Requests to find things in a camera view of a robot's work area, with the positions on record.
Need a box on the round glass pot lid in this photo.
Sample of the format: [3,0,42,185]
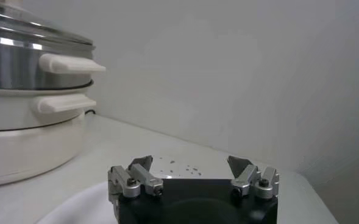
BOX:
[0,0,96,51]

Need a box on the white round plate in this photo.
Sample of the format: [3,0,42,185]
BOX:
[35,179,122,224]

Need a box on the white electric cooker pot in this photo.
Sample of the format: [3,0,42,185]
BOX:
[0,80,98,188]

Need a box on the stainless steel steamer basket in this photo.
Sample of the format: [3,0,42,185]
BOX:
[0,33,107,91]

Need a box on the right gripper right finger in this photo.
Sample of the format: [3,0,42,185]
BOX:
[226,155,280,201]

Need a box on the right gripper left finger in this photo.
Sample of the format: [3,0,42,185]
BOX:
[107,155,165,202]

